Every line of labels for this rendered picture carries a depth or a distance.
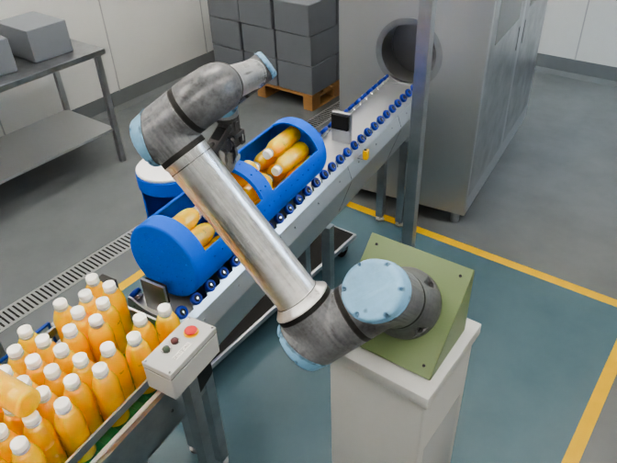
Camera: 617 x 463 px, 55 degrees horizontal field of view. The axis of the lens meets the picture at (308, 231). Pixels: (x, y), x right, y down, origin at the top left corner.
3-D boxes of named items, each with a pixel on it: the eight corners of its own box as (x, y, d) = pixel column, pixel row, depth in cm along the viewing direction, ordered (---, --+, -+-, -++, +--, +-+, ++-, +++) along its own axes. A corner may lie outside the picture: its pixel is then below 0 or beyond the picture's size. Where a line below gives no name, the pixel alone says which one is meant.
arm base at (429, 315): (449, 276, 155) (440, 269, 146) (432, 347, 152) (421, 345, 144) (381, 261, 164) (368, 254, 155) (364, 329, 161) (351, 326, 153)
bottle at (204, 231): (164, 254, 195) (200, 224, 208) (180, 268, 196) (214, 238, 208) (173, 243, 190) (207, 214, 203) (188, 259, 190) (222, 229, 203)
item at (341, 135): (352, 142, 292) (352, 113, 283) (348, 145, 290) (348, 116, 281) (333, 138, 297) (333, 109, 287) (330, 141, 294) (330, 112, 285)
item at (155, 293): (174, 311, 200) (167, 284, 193) (169, 316, 198) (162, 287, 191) (151, 302, 204) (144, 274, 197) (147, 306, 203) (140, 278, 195)
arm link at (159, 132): (369, 354, 139) (162, 86, 123) (309, 389, 144) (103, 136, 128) (369, 322, 153) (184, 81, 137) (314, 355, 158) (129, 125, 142)
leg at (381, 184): (386, 218, 400) (389, 133, 363) (382, 222, 396) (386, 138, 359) (377, 216, 402) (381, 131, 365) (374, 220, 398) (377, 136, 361)
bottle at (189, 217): (171, 252, 193) (207, 221, 206) (165, 233, 189) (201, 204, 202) (155, 248, 197) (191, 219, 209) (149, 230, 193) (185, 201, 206)
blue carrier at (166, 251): (330, 180, 256) (322, 118, 241) (206, 305, 196) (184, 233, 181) (276, 173, 270) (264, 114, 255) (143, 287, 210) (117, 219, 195)
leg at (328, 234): (336, 317, 326) (335, 223, 289) (330, 323, 322) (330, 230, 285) (327, 313, 329) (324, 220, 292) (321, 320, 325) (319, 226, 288)
